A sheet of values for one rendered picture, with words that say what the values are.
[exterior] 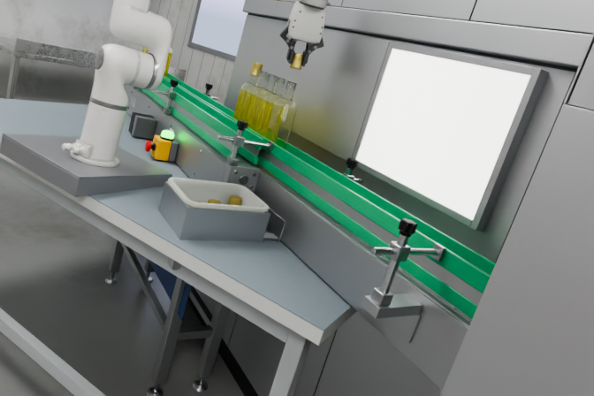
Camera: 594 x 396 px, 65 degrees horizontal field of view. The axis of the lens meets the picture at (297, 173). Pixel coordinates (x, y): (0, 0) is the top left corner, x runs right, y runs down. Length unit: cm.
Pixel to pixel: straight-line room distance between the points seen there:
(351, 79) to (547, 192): 88
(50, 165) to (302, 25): 76
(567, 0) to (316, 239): 71
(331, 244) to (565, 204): 61
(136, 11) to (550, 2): 95
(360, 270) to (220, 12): 390
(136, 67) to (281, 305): 72
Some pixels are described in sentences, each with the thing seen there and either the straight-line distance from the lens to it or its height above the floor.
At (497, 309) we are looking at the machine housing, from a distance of 62.
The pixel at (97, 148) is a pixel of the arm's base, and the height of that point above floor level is 84.
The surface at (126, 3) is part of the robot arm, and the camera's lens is 133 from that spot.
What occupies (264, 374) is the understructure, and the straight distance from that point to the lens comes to 173.
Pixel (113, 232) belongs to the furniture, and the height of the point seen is 67.
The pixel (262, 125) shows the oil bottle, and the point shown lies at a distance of 143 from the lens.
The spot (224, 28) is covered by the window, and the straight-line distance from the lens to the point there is 462.
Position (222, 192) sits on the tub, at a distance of 128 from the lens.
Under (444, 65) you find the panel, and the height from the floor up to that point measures 129.
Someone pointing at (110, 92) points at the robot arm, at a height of 99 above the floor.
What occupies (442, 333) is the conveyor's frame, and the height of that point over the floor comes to 84.
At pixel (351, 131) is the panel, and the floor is 106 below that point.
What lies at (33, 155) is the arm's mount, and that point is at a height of 79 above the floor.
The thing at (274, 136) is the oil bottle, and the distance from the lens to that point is 138.
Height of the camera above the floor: 120
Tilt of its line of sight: 13 degrees down
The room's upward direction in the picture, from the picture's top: 17 degrees clockwise
